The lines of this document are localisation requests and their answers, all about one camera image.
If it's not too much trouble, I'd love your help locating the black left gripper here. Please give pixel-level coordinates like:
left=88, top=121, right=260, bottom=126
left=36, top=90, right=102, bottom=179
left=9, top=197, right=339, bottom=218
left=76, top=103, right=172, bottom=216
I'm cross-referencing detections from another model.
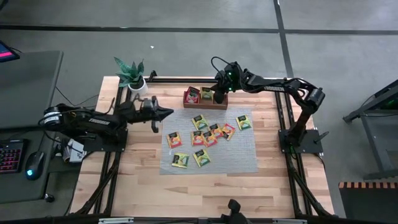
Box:
left=134, top=95, right=174, bottom=123

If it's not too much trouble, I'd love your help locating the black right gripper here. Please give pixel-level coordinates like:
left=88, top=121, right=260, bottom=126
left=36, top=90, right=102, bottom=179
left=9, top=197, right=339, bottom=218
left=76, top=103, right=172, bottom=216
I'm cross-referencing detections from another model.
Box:
left=211, top=61, right=245, bottom=93

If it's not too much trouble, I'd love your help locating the red tea bag packet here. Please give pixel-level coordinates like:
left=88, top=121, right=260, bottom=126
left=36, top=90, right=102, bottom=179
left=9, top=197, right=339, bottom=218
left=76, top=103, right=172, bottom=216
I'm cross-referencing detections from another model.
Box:
left=185, top=86, right=201, bottom=105

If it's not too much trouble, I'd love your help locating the wooden three-compartment box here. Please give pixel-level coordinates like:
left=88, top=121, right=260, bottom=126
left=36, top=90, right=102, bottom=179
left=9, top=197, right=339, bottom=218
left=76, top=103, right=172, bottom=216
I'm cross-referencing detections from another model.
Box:
left=183, top=86, right=229, bottom=111

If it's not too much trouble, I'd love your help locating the snake plant in white pot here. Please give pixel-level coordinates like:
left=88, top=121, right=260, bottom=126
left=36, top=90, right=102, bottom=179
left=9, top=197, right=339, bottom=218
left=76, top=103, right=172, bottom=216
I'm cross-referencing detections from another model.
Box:
left=113, top=57, right=149, bottom=97

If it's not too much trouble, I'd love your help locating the grey woven placemat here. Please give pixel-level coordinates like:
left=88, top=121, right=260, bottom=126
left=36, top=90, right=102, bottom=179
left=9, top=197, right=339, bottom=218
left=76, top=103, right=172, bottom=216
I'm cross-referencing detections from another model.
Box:
left=159, top=106, right=259, bottom=175

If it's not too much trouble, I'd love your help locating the white box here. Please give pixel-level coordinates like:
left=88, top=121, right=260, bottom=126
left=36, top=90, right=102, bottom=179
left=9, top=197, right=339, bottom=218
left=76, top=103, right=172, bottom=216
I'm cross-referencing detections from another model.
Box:
left=63, top=138, right=87, bottom=164

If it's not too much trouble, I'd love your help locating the black base lever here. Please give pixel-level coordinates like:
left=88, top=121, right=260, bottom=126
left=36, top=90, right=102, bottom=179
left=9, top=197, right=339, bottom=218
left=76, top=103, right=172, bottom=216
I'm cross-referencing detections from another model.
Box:
left=312, top=130, right=330, bottom=144

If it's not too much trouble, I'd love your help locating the black clamp-shaped object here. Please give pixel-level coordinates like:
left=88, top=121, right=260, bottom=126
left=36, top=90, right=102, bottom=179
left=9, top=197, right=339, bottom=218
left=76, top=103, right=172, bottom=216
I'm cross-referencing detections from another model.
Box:
left=220, top=198, right=251, bottom=224

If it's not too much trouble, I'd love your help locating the dark grey desk top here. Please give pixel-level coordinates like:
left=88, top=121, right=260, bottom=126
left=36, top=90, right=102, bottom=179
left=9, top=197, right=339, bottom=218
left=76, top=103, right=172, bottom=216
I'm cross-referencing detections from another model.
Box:
left=0, top=50, right=65, bottom=130

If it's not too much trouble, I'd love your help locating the black computer mouse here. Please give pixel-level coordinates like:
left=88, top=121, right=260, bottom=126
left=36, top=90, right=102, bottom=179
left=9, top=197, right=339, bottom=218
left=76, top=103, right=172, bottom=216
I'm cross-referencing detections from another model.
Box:
left=24, top=151, right=45, bottom=182

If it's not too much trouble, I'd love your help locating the backlit computer keyboard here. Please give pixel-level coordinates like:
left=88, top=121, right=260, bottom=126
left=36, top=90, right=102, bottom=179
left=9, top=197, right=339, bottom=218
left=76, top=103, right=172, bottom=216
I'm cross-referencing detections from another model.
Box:
left=0, top=139, right=26, bottom=174

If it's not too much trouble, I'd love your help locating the dark desk with keyboard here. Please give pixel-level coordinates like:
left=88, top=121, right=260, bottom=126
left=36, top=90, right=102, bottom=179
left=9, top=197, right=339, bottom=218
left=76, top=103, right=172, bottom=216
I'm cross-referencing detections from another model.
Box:
left=0, top=125, right=58, bottom=205

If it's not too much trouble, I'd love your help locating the screen with pink stripe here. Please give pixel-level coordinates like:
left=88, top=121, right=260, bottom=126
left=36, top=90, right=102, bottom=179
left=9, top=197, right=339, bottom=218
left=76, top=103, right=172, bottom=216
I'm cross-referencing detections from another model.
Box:
left=0, top=40, right=21, bottom=63

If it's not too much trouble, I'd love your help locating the black metal stand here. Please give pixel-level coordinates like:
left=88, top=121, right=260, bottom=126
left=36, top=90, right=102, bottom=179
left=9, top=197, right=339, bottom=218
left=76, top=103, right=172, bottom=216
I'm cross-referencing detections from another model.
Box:
left=343, top=79, right=398, bottom=181

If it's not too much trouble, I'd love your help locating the orange black striped box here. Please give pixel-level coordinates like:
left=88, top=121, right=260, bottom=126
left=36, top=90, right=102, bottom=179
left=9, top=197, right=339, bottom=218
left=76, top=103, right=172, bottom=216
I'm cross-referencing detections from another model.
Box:
left=338, top=181, right=398, bottom=224

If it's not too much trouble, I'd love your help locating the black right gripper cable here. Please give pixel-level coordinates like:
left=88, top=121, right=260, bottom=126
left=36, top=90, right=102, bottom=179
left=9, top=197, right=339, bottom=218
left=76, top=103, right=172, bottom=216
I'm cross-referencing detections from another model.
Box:
left=210, top=55, right=234, bottom=74

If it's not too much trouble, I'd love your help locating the black floor cable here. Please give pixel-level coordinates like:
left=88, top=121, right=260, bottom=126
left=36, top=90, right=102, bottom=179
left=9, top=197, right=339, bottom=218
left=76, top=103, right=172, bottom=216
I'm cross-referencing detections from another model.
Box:
left=55, top=86, right=100, bottom=108

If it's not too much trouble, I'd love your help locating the silver metal bracket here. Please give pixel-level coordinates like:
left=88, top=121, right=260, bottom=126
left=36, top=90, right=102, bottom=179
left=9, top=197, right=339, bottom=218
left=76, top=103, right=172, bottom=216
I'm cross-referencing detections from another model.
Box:
left=98, top=217, right=134, bottom=224
left=272, top=218, right=308, bottom=224

